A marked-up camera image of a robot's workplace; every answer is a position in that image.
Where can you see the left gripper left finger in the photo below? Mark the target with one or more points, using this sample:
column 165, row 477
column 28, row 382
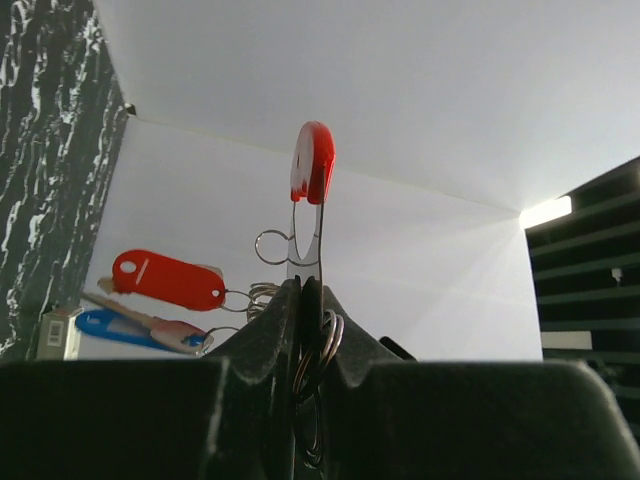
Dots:
column 226, row 415

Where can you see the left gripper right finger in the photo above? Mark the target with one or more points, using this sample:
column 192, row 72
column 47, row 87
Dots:
column 375, row 415

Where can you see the key with red tag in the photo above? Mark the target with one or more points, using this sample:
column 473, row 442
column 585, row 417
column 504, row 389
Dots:
column 195, row 287

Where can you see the key with blue tag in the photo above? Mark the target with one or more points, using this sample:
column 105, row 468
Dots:
column 115, row 322

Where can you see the small white box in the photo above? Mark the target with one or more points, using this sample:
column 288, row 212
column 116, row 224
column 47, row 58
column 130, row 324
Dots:
column 59, row 339

